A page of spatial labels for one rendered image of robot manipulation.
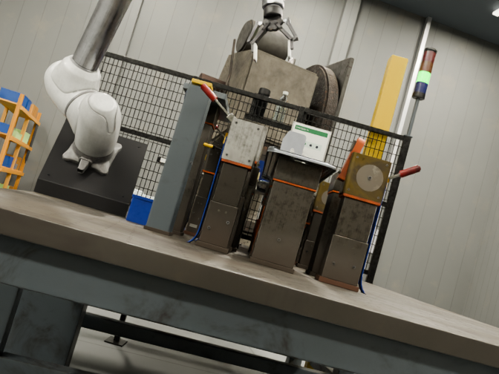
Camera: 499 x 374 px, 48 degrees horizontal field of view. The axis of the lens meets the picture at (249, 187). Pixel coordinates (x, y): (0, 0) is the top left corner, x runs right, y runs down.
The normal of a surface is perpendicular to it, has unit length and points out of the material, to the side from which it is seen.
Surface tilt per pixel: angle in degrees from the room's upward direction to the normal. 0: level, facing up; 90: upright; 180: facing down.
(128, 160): 50
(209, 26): 90
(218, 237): 90
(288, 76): 92
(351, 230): 90
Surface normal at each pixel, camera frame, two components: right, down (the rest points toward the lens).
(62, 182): 0.34, -0.64
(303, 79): 0.35, 0.05
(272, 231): 0.00, -0.08
